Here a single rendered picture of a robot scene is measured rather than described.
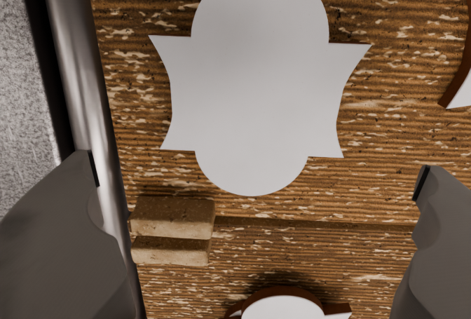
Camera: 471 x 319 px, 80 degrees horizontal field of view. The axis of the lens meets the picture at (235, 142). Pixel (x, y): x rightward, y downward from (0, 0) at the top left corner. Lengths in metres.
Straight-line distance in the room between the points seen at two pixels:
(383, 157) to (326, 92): 0.07
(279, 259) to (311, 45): 0.18
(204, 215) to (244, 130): 0.07
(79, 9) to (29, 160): 0.13
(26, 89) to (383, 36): 0.24
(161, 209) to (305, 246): 0.12
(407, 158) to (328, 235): 0.09
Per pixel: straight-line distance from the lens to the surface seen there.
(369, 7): 0.18
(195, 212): 0.21
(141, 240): 0.24
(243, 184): 0.20
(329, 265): 0.28
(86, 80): 0.22
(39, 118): 0.26
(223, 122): 0.18
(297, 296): 0.28
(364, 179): 0.23
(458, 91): 0.21
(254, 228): 0.24
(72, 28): 0.22
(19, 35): 0.24
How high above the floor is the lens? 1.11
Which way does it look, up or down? 62 degrees down
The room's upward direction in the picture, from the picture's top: 176 degrees counter-clockwise
